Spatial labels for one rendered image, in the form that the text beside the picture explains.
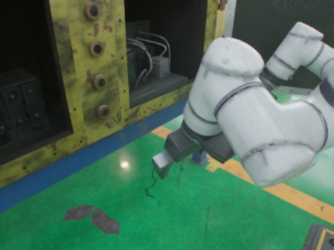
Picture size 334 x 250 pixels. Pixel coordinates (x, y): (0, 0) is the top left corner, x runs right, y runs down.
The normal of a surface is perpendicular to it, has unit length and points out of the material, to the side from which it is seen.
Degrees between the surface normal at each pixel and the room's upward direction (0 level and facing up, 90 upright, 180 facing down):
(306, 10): 90
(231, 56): 23
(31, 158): 90
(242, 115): 51
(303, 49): 90
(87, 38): 90
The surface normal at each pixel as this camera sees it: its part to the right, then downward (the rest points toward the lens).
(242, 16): -0.21, 0.47
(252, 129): -0.59, -0.26
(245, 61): 0.15, -0.62
